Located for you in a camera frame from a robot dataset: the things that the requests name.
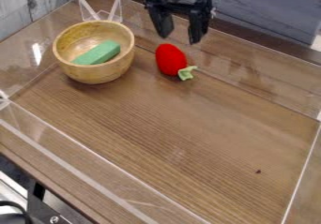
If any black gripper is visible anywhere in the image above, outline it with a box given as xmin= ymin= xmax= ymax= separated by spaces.
xmin=145 ymin=0 xmax=213 ymax=45

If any red felt strawberry toy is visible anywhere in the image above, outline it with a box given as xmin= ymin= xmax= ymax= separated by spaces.
xmin=156 ymin=43 xmax=197 ymax=81

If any green rectangular block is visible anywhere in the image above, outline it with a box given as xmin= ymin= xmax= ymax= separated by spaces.
xmin=71 ymin=40 xmax=121 ymax=65

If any grey blue sofa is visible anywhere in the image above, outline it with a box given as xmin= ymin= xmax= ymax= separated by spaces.
xmin=213 ymin=0 xmax=321 ymax=45

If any black metal table bracket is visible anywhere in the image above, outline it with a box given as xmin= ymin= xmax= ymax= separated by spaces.
xmin=27 ymin=181 xmax=71 ymax=224

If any black cable bottom left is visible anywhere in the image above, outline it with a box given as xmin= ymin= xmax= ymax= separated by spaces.
xmin=0 ymin=200 xmax=34 ymax=224

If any light brown wooden bowl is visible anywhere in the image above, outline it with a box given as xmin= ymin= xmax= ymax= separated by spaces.
xmin=53 ymin=21 xmax=136 ymax=84

